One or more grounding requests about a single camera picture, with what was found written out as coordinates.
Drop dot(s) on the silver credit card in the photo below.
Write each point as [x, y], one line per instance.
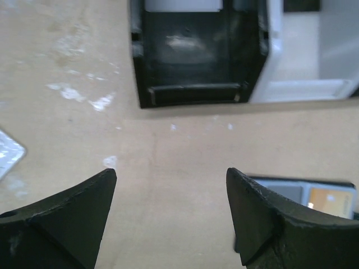
[183, 5]

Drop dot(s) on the black leather card holder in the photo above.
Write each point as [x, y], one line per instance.
[298, 190]

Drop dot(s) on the clear plastic card sleeve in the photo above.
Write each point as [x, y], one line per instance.
[11, 153]

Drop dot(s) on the gold VIP card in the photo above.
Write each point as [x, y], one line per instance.
[336, 202]

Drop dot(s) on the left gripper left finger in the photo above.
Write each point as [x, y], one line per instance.
[64, 230]

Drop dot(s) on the black and white organizer tray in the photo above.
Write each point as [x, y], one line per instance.
[248, 52]

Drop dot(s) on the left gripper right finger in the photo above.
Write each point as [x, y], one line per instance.
[272, 231]

